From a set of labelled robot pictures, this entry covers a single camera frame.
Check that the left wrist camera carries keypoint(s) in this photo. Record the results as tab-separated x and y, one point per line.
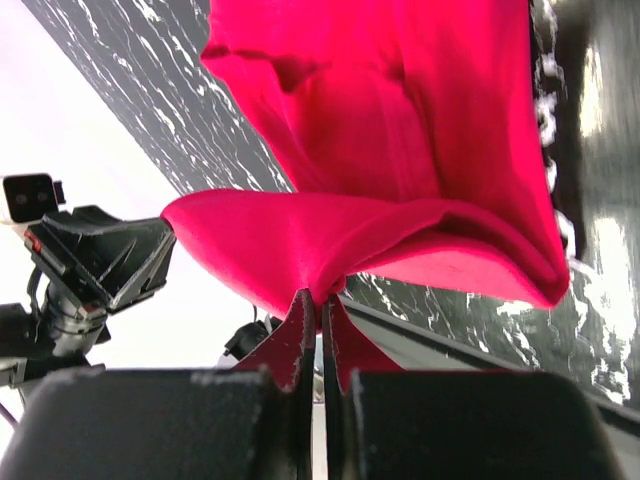
26	198

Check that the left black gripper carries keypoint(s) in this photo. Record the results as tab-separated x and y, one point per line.
88	263

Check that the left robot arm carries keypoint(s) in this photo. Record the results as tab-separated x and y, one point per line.
22	360

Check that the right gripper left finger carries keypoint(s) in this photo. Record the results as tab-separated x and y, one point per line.
283	442

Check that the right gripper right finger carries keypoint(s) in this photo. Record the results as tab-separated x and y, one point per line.
345	350

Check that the red t shirt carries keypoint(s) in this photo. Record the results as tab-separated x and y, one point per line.
408	131

